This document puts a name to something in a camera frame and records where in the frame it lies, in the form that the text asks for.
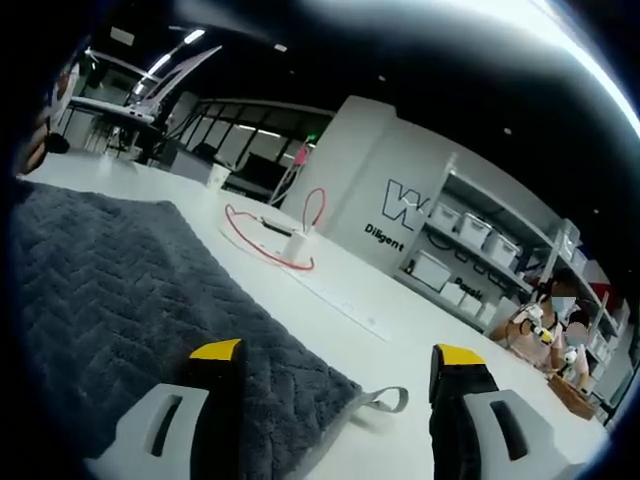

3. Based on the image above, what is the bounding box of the black laptop stand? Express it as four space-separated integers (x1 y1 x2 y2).
89 117 171 164

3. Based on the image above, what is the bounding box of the pink-topped white stand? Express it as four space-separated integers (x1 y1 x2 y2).
272 142 314 204

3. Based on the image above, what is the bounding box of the grey metal shelf rack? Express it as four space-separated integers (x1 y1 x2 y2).
397 152 629 361

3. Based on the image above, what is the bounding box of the white charger block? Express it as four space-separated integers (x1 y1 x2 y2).
284 230 314 261

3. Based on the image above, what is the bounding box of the set of white storage bins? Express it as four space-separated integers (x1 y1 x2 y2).
399 199 621 361

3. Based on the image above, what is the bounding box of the grey towel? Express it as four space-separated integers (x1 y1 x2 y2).
9 179 410 461

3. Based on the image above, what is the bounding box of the long ceiling light strip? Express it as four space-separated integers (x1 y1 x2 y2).
544 0 640 131

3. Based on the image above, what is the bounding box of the red cable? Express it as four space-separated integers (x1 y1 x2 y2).
223 187 326 272

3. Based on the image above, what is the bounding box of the wooden tray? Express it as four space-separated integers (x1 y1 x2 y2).
547 372 609 421

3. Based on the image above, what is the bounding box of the white paper cup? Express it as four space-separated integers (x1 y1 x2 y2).
207 163 233 190

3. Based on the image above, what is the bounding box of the white laptop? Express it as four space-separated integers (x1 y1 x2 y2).
67 44 224 129

